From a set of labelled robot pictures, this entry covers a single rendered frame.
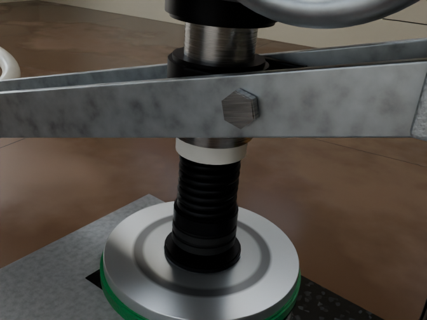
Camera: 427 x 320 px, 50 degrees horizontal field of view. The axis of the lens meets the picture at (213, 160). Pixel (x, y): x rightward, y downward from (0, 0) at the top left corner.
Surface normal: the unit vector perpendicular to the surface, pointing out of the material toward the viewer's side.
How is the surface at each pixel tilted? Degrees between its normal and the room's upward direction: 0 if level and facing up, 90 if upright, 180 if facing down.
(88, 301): 0
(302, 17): 116
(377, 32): 90
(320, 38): 90
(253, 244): 0
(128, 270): 0
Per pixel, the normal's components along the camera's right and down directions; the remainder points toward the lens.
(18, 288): 0.08, -0.90
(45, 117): -0.48, 0.34
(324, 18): -0.41, 0.71
